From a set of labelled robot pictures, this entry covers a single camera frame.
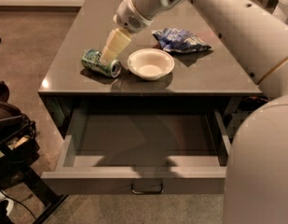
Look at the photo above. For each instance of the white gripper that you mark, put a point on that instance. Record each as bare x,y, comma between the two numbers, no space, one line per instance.
129,17

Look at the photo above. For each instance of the green soda can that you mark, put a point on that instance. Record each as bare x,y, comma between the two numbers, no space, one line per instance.
92,61

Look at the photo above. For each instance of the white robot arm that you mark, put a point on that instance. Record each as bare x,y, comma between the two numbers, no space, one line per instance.
256,186

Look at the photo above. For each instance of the open grey top drawer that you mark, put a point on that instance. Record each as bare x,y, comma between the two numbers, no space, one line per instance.
104,154

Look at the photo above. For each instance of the grey counter cabinet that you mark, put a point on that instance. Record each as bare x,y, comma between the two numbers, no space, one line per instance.
199,83

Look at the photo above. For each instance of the white paper bowl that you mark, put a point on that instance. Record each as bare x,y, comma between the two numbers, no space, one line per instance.
150,64

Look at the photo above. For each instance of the blue chip bag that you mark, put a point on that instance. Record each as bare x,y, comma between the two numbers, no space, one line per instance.
179,40

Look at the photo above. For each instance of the metal drawer handle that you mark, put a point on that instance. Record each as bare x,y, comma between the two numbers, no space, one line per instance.
146,188

